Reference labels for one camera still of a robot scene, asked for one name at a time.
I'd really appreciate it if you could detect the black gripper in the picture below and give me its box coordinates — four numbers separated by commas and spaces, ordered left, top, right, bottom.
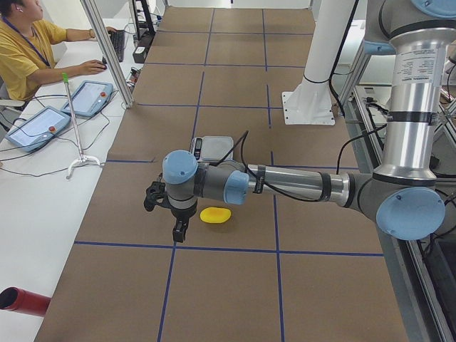
171, 205, 197, 243

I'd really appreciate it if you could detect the yellow mango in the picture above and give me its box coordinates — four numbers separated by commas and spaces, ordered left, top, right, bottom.
199, 207, 232, 224

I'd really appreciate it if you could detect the silver digital kitchen scale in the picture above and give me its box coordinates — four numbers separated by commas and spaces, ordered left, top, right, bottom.
190, 136, 234, 162

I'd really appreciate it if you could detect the white stand with green tip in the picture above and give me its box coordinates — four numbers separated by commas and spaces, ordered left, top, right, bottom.
62, 72, 102, 180

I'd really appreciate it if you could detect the far teach pendant tablet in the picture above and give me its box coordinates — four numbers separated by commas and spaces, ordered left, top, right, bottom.
71, 81, 114, 118

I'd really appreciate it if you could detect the teach pendant tablet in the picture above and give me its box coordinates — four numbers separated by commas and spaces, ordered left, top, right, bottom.
6, 106, 71, 152
71, 81, 114, 118

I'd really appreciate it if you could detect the red cylinder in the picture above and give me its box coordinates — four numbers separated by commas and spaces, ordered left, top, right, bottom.
1, 287, 51, 317

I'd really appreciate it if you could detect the near teach pendant tablet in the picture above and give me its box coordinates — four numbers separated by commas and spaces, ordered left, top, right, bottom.
6, 106, 71, 152

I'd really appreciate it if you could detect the black desktop computer box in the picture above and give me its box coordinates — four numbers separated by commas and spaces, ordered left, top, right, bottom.
133, 34, 155, 63

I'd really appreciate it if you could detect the black keyboard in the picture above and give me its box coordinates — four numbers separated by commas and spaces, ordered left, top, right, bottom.
109, 30, 125, 62

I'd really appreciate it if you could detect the person in yellow shirt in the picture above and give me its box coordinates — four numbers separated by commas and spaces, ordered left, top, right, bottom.
1, 1, 104, 101

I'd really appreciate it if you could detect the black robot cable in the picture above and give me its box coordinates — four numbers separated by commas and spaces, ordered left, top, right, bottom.
208, 123, 388, 204

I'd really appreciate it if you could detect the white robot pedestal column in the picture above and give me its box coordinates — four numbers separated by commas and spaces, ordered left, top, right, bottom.
282, 0, 357, 125

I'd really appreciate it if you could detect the aluminium frame post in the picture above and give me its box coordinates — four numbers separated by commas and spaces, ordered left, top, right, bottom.
80, 0, 133, 108

